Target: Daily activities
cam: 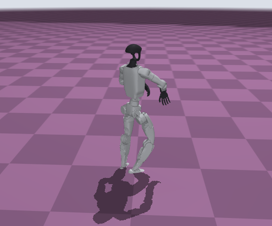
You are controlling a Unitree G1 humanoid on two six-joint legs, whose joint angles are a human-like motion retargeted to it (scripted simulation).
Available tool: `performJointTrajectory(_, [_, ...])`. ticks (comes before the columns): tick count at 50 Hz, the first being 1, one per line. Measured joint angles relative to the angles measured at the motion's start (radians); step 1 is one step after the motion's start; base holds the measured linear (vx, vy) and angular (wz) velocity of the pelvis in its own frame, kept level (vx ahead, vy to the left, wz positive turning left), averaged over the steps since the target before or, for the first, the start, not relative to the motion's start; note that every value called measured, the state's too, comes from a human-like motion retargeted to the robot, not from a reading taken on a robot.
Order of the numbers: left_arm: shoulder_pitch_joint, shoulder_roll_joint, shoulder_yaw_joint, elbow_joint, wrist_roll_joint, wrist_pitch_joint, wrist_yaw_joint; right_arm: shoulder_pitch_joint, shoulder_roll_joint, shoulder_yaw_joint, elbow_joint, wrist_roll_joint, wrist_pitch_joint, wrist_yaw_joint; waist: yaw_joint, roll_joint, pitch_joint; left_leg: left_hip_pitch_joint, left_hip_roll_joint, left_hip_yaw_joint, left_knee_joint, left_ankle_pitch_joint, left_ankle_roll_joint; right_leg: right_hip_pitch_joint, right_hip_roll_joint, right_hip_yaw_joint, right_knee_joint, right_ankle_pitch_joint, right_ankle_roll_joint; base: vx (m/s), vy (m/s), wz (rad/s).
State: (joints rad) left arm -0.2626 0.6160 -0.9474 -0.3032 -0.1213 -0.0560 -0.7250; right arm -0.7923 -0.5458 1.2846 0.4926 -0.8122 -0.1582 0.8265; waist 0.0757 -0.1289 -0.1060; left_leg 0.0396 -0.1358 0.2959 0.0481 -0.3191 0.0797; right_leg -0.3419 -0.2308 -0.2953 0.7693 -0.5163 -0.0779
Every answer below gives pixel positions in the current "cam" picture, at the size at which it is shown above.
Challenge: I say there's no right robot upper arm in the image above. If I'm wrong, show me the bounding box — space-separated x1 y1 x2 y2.
138 68 166 89

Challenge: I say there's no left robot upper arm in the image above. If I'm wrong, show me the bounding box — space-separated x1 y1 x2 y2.
119 64 126 85

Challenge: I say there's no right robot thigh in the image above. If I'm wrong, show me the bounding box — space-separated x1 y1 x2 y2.
135 110 155 147

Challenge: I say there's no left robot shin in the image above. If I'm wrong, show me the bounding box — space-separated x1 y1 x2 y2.
120 135 130 167

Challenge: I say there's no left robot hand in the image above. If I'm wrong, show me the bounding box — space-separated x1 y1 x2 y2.
145 83 150 96

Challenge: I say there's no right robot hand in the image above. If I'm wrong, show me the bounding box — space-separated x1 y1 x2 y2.
159 89 170 105

